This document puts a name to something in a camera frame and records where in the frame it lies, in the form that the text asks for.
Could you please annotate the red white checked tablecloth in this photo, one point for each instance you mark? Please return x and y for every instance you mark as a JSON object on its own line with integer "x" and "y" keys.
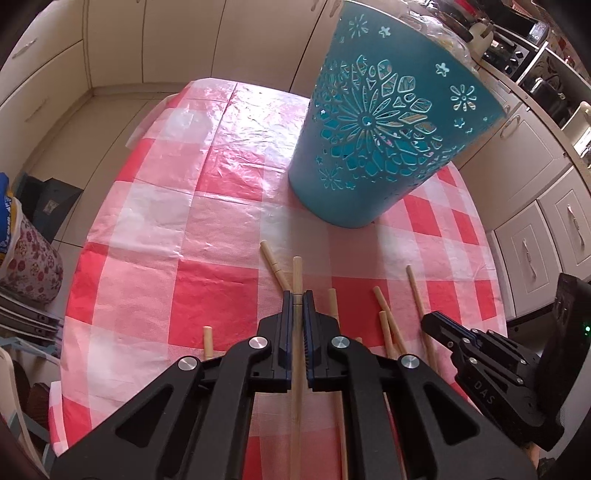
{"x": 221, "y": 286}

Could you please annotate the cream drawer cabinet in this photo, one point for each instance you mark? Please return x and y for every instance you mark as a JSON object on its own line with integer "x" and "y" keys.
{"x": 41, "y": 60}

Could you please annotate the cream door cabinet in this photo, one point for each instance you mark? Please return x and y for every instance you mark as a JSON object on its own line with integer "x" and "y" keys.
{"x": 184, "y": 41}

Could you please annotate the blue white plastic bag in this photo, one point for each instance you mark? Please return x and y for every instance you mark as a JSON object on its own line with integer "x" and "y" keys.
{"x": 5, "y": 217}

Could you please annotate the cream panelled cabinet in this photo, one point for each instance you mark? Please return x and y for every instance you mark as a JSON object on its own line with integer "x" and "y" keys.
{"x": 521, "y": 152}

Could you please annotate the teal cutout plastic bucket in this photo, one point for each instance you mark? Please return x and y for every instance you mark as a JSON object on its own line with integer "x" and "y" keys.
{"x": 369, "y": 161}

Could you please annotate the white jug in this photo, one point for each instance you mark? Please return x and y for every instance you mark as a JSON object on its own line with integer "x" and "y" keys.
{"x": 482, "y": 41}

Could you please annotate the white framed chair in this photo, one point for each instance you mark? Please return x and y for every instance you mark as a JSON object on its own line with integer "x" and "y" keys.
{"x": 32, "y": 392}

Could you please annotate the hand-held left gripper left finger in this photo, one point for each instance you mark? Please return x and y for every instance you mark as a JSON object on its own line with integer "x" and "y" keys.
{"x": 288, "y": 337}

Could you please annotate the grey slatted rack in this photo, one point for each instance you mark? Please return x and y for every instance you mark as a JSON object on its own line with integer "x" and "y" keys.
{"x": 27, "y": 318}

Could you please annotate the floral fabric bag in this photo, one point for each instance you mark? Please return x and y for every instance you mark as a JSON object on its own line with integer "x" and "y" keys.
{"x": 32, "y": 258}

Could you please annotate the bunch of wooden chopsticks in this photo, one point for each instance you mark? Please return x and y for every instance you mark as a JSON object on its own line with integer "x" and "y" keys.
{"x": 417, "y": 300}

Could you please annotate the clear plastic bag of food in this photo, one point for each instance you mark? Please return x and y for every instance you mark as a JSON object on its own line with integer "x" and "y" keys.
{"x": 443, "y": 27}

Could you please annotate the dark box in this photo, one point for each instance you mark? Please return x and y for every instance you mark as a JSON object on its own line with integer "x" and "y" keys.
{"x": 51, "y": 207}

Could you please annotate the black appliance shelf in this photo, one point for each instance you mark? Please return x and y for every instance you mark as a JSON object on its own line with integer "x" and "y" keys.
{"x": 549, "y": 69}

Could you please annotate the beige countertop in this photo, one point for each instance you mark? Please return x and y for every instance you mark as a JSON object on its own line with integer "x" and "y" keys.
{"x": 512, "y": 85}

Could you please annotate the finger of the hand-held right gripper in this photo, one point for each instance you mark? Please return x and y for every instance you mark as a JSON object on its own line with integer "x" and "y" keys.
{"x": 498, "y": 383}

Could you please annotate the light wooden chopstick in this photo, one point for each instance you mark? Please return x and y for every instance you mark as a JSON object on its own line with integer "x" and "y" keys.
{"x": 297, "y": 277}

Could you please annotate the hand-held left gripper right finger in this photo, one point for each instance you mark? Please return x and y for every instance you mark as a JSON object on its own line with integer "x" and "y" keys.
{"x": 308, "y": 341}

